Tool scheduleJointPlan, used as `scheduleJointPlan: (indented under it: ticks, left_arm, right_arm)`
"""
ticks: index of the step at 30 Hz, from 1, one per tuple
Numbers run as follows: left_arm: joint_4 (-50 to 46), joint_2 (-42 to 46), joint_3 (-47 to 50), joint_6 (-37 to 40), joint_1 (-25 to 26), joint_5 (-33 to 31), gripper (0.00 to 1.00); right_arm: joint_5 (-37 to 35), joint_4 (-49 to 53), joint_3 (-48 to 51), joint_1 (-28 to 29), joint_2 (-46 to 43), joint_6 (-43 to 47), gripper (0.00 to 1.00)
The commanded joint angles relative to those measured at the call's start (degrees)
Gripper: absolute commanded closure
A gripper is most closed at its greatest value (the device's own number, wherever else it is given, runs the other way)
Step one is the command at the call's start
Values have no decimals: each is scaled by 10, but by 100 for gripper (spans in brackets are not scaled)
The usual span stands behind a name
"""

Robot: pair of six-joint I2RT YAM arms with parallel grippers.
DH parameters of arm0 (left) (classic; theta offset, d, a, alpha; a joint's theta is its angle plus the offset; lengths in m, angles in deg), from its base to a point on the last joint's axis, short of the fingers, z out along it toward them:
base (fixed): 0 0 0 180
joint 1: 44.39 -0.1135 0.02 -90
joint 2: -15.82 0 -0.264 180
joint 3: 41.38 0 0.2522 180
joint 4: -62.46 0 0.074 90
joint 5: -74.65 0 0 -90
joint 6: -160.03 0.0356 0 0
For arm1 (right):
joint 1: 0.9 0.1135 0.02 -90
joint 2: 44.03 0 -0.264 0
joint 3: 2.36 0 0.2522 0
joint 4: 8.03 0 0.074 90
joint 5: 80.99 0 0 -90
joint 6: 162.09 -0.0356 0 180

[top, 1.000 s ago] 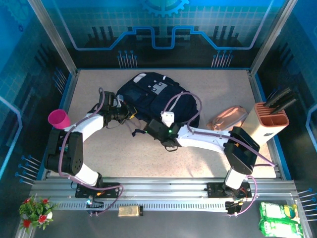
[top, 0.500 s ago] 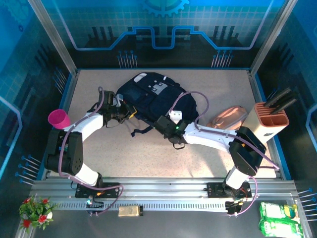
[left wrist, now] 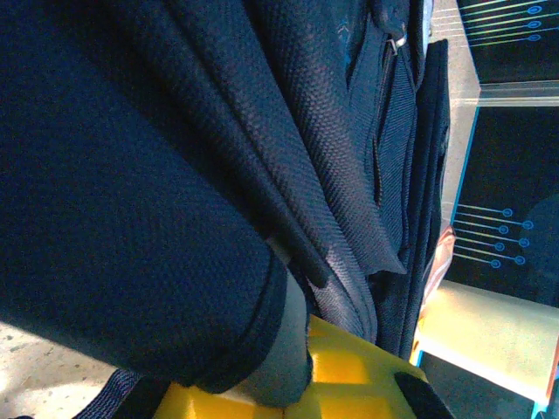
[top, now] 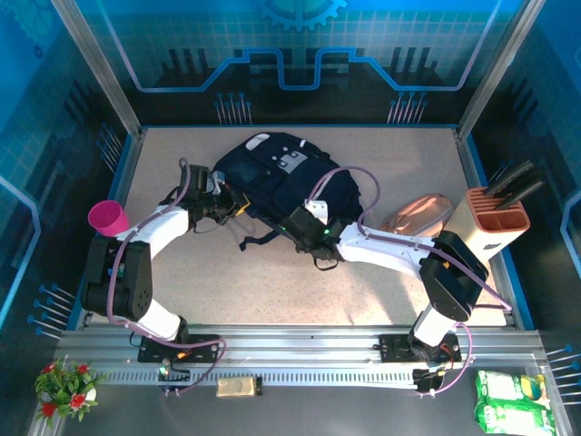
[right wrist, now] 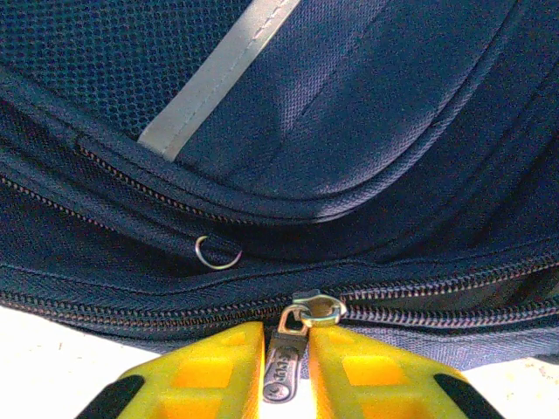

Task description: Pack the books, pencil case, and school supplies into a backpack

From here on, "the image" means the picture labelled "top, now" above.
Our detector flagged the navy blue backpack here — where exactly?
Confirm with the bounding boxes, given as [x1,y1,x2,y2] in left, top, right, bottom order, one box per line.
[212,132,364,250]

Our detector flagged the pink pencil case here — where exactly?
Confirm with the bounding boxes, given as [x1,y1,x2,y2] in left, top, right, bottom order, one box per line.
[379,193,455,237]

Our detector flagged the pink plastic cup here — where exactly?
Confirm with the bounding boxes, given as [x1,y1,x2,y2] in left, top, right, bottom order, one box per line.
[87,199,131,238]

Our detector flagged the small tan box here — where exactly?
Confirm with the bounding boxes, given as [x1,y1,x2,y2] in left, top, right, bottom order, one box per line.
[216,375,264,400]

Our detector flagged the beige orange knife block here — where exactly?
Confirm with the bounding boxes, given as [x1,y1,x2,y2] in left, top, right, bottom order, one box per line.
[447,185,531,263]

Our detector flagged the green white snack packet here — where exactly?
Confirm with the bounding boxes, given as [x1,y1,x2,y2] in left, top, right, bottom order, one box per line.
[473,397,558,435]
[475,370,551,405]

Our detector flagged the artificial plant red flowers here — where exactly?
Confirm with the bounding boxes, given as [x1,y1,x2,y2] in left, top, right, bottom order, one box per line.
[34,358,108,428]

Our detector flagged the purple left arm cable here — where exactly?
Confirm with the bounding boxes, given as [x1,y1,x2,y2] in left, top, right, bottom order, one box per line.
[106,157,228,397]

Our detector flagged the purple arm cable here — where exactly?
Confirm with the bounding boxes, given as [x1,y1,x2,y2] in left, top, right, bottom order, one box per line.
[304,165,514,397]
[106,157,228,397]

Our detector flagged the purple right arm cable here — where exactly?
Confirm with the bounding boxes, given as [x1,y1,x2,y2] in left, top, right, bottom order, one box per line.
[304,165,514,397]

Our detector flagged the aluminium mounting rail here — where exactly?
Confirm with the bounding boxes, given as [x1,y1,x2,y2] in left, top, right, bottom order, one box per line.
[54,323,546,364]

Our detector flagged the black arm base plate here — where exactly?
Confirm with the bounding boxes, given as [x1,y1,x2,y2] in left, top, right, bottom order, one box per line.
[379,333,462,364]
[137,333,220,364]

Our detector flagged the slotted grey cable duct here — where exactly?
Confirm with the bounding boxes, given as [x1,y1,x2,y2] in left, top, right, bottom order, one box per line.
[102,370,421,387]

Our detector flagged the aluminium frame post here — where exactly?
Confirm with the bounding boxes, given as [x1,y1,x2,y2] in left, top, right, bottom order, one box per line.
[456,0,548,140]
[50,0,143,140]

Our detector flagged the black-handled knife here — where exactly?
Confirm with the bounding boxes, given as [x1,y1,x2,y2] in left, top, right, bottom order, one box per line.
[489,167,545,203]
[482,158,536,196]
[497,180,546,213]

